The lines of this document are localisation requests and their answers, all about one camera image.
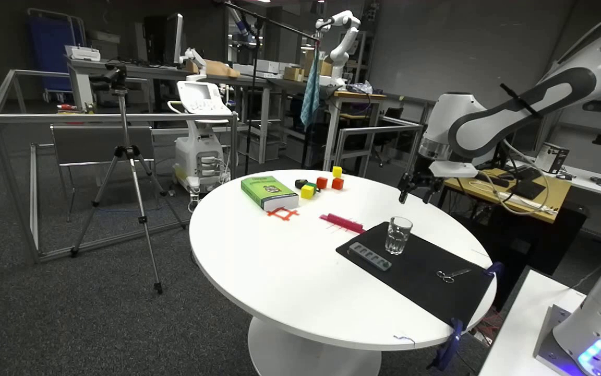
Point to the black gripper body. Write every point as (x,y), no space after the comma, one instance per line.
(424,175)

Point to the black boom stand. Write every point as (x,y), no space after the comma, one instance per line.
(252,106)

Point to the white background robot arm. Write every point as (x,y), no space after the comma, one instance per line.
(342,38)

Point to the grey metal railing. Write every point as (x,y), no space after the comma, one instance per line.
(376,130)

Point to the blue table clamp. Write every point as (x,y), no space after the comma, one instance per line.
(498,273)
(448,345)

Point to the black rectangular mat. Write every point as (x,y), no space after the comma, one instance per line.
(419,275)

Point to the blue board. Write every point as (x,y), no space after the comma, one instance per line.
(51,49)

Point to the white wheeled equipment cart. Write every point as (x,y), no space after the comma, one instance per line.
(201,149)

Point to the wooden top desk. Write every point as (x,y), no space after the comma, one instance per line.
(516,209)

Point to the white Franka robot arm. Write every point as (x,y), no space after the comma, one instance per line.
(509,121)

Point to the small black object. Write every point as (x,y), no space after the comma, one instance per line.
(300,182)

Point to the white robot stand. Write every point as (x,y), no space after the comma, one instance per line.
(516,336)

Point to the red cube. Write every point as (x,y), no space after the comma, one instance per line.
(323,182)
(339,184)

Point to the blue hanging cloth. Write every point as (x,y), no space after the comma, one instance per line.
(309,96)

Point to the orange plastic frame piece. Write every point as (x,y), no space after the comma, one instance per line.
(283,213)

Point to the black pad on desk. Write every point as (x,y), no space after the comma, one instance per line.
(526,188)

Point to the white table pedestal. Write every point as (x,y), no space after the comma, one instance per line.
(302,351)

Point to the black camera on tripod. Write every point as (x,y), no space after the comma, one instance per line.
(115,77)

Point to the green book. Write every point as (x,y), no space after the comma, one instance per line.
(268,188)

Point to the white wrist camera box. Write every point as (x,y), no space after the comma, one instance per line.
(454,170)

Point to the grey metal frame barrier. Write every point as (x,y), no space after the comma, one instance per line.
(106,118)

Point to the clear glass cup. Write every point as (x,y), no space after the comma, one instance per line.
(398,242)

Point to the grey camera tripod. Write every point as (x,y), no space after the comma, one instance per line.
(129,153)

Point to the yellow cube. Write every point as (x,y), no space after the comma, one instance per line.
(336,172)
(308,193)

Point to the cardboard box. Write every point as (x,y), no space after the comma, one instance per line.
(220,70)

